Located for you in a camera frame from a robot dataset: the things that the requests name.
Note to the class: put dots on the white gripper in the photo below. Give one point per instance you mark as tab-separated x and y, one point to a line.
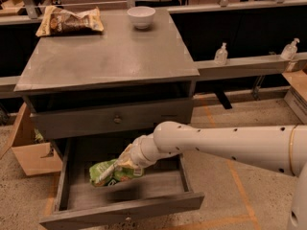
136	155

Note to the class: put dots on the green rice chip bag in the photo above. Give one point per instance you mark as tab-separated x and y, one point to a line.
108	173

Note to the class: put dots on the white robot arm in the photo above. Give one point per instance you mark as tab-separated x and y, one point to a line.
281	149

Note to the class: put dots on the closed top drawer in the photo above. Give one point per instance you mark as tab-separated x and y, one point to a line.
114	118

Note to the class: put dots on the open middle drawer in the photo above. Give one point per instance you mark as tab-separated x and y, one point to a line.
164	188

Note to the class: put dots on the grey wooden drawer cabinet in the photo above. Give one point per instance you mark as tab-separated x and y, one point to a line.
120	65

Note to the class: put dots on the brown chip bag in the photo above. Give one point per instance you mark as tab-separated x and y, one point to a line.
57	21

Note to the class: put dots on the cardboard box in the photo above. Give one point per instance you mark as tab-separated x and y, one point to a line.
34	158

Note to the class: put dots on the clear sanitizer pump bottle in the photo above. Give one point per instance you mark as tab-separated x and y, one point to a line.
221	55

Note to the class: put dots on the white ceramic bowl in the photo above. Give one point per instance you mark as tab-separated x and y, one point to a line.
141	17

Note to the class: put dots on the grey metal ledge rail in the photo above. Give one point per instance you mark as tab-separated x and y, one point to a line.
249	66

